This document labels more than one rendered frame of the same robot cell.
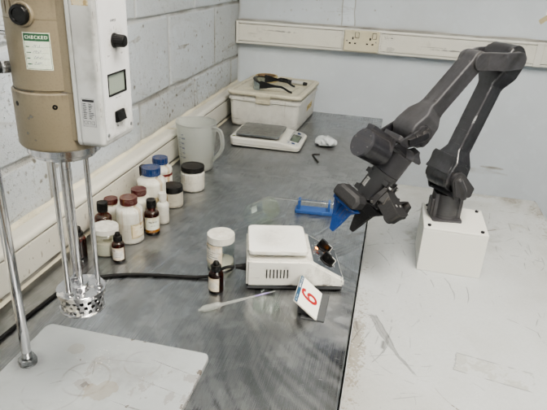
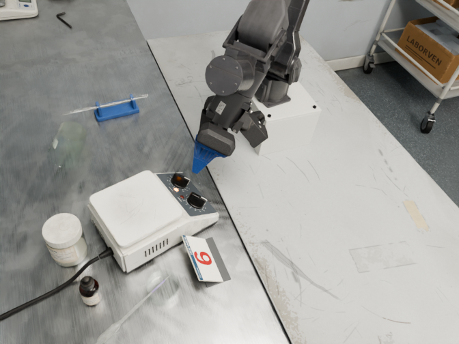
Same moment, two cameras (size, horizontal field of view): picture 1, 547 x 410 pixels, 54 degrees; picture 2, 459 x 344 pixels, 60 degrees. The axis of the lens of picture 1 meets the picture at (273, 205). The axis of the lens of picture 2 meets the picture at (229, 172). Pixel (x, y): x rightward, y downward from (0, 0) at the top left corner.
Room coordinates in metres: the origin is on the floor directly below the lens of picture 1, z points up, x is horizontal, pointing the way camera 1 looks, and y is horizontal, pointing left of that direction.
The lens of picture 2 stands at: (0.60, 0.13, 1.55)
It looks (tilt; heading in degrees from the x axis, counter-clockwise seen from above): 49 degrees down; 320
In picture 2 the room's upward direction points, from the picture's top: 9 degrees clockwise
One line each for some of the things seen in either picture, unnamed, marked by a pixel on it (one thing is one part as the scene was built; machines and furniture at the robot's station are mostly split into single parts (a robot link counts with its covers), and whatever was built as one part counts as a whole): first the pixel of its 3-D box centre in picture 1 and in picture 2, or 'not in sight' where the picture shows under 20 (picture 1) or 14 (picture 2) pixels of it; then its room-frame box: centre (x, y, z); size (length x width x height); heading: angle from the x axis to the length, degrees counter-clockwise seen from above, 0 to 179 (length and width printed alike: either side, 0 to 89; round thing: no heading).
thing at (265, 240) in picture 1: (277, 239); (136, 206); (0.99, -0.01, 0.98); 0.12 x 0.12 x 0.01; 4
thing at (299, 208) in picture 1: (313, 206); (116, 106); (1.32, -0.11, 0.92); 0.10 x 0.03 x 0.04; 83
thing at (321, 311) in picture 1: (312, 298); (205, 257); (0.88, -0.08, 0.92); 0.09 x 0.06 x 0.04; 169
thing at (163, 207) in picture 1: (163, 207); not in sight; (1.21, 0.28, 0.94); 0.03 x 0.03 x 0.08
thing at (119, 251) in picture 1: (118, 246); not in sight; (1.02, 0.33, 0.94); 0.03 x 0.03 x 0.07
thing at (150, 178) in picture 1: (151, 190); not in sight; (1.26, 0.31, 0.96); 0.07 x 0.07 x 0.13
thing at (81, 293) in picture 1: (74, 228); not in sight; (0.65, 0.27, 1.17); 0.07 x 0.07 x 0.25
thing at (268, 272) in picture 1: (288, 258); (150, 213); (0.99, -0.04, 0.94); 0.22 x 0.13 x 0.08; 94
